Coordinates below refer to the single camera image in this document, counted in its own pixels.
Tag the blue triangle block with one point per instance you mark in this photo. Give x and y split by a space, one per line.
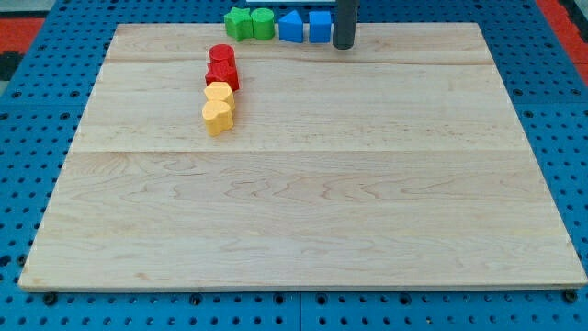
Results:
290 27

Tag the yellow heart block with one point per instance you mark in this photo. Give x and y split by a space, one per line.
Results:
217 116

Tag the wooden board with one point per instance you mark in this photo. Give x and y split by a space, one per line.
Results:
398 165

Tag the yellow pentagon block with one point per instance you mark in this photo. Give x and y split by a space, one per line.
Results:
220 91

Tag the red star block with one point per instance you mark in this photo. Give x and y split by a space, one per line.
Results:
222 72

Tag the red cylinder block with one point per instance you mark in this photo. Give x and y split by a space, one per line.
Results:
222 53

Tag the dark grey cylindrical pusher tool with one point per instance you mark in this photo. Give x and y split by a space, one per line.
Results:
345 24

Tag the blue cube block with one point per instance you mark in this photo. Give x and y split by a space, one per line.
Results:
319 26

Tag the green cylinder block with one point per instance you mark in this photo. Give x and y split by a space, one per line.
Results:
263 20

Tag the green star block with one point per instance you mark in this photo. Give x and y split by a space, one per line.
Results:
239 24

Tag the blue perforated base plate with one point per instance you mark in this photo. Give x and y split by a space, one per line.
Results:
46 96

